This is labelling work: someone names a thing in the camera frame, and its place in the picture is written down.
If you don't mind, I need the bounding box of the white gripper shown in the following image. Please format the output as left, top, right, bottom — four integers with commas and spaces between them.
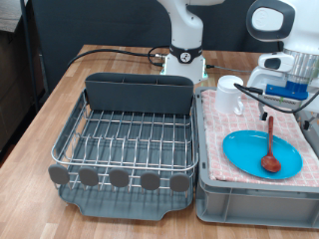
247, 65, 319, 131

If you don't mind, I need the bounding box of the reddish brown wooden spoon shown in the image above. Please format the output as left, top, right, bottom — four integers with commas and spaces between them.
260, 115, 283, 174

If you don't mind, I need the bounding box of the blue plastic plate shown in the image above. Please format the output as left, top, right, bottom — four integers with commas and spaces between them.
221, 128, 304, 181

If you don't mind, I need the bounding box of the white mug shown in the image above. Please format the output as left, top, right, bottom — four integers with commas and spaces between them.
213, 74, 245, 117

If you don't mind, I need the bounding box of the pink checked towel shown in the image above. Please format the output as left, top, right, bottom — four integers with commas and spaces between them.
200, 89, 319, 188

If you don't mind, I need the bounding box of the grey plastic crate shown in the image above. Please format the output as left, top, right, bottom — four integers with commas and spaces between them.
193, 87, 319, 230

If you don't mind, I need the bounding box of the dark grey cutlery holder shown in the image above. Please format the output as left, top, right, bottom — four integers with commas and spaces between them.
84, 72, 194, 116

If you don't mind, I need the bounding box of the grey plastic drain tray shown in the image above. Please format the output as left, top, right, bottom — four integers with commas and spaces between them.
58, 89, 197, 222

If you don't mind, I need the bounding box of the black metal pole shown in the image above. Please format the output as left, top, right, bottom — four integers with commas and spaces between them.
19, 0, 43, 113

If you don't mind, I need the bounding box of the dark cabinet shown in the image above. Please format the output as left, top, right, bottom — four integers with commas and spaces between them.
0, 29, 46, 160

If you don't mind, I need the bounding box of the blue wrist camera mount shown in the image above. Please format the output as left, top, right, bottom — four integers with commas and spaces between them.
264, 80, 309, 102

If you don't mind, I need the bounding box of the black camera cable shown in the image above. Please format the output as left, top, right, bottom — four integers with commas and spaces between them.
233, 83, 319, 115

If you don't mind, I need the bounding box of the grey cable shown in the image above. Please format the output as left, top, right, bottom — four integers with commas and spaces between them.
205, 64, 253, 74

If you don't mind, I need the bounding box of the metal wire dish rack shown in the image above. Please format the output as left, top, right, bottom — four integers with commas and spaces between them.
48, 89, 199, 197

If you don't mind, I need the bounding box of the thick black cable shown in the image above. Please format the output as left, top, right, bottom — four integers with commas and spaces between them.
68, 45, 171, 69

